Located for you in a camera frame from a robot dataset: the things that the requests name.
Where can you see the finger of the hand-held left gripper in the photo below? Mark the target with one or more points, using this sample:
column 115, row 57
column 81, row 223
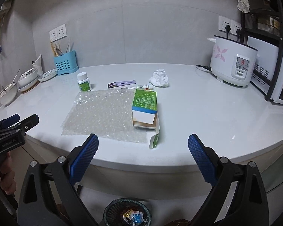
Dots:
column 26, row 124
column 10, row 120

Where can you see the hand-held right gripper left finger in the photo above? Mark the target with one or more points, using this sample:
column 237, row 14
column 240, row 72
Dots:
column 83, row 155

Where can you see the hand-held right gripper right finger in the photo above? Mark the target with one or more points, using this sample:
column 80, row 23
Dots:
column 201, row 155

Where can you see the clear bubble wrap sheet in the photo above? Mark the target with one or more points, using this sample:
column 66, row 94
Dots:
column 99, row 115

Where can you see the dark woven trash bin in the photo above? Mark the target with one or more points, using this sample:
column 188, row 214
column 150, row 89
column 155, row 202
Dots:
column 108, row 213

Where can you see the white green-label medicine bottle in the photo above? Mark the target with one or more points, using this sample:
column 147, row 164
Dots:
column 84, row 84

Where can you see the green and white box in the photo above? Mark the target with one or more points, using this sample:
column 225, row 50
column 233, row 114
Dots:
column 145, row 100

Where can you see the white tissue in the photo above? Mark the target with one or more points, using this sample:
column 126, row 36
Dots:
column 159, row 78

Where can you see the white ointment tube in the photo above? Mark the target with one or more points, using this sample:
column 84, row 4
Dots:
column 141, row 86

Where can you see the person's left hand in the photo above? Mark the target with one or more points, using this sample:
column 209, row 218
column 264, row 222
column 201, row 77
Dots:
column 8, row 176

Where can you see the white bowl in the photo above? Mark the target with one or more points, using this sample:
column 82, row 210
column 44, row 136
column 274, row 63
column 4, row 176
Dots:
column 8, row 96

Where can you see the white plate with wooden rim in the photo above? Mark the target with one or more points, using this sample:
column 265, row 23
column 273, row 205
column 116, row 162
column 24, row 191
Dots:
column 26, row 90

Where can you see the metal spoon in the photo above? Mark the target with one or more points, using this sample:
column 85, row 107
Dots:
column 15, row 78

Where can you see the stack of white bowls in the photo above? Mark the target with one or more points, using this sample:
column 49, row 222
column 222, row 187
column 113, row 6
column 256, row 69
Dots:
column 28, row 80

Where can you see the small ribbed plate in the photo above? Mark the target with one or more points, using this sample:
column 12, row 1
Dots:
column 47, row 75

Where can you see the white pitcher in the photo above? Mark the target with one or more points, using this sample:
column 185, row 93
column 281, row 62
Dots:
column 38, row 66

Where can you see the brown shoe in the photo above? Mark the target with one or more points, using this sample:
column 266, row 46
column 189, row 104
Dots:
column 61, row 211
column 178, row 223

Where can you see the blue utensil holder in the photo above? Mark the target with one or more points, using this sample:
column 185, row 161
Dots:
column 65, row 63

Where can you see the bundle of chopsticks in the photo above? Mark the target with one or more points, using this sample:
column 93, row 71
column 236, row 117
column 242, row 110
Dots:
column 53, row 49

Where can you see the white flowered rice cooker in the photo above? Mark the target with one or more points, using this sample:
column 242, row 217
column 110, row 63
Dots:
column 226, row 66

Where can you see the black metal rack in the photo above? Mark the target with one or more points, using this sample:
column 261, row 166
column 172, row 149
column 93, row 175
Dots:
column 274, row 80

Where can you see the black power plug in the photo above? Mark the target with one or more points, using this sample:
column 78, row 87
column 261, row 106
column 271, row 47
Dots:
column 227, row 29
column 238, row 34

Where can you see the steel pot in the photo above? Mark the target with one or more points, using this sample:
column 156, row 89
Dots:
column 268, row 24

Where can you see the white wall outlet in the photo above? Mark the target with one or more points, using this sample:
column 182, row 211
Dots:
column 61, row 31
column 222, row 21
column 236, row 26
column 53, row 35

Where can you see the white wall junction box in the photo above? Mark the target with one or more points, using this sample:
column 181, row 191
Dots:
column 5, row 10

